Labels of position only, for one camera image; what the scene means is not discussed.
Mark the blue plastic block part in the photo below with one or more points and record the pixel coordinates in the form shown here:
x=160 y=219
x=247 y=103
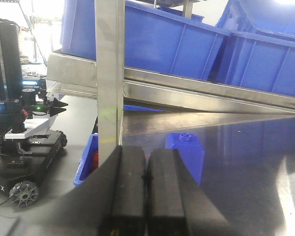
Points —
x=191 y=151

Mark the blue bin on right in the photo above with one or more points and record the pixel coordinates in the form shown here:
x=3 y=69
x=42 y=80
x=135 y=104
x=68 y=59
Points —
x=260 y=52

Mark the small blue floor bin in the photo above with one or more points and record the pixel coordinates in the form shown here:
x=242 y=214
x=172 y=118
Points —
x=86 y=160

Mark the steel shelf rail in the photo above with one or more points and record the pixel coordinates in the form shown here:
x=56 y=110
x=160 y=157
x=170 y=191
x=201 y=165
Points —
x=77 y=76

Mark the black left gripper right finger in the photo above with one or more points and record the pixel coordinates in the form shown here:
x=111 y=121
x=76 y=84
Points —
x=177 y=206

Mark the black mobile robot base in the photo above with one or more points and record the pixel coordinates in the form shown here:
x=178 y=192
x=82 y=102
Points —
x=27 y=144

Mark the blue bin on left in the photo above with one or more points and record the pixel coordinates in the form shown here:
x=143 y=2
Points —
x=156 y=39

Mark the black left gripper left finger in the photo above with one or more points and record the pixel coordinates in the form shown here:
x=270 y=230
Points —
x=110 y=201

